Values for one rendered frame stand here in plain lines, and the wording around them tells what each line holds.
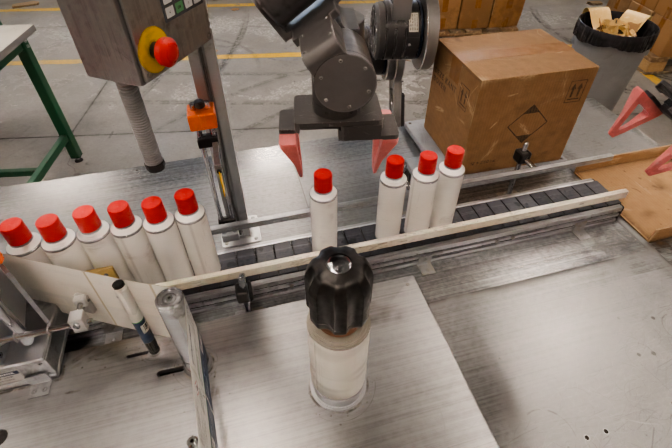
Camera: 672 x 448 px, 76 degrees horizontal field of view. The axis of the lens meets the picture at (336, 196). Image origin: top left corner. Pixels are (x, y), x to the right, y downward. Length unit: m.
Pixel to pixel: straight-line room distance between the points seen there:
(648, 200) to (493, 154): 0.40
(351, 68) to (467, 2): 3.70
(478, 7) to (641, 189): 2.98
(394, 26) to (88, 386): 0.97
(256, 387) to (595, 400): 0.56
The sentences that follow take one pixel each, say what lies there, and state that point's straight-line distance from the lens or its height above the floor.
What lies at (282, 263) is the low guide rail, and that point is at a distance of 0.84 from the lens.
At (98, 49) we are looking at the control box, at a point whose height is 1.33.
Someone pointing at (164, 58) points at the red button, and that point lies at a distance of 0.62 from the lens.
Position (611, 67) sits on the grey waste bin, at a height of 0.43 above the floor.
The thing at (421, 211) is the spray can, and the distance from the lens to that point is 0.88.
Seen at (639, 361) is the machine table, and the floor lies 0.83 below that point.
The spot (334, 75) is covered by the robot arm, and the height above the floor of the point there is 1.39.
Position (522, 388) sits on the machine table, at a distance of 0.86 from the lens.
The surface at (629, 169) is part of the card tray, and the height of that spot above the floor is 0.83.
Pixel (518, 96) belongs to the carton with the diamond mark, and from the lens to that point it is 1.11.
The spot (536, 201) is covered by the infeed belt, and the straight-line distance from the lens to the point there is 1.11.
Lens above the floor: 1.56
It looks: 42 degrees down
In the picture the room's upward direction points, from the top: straight up
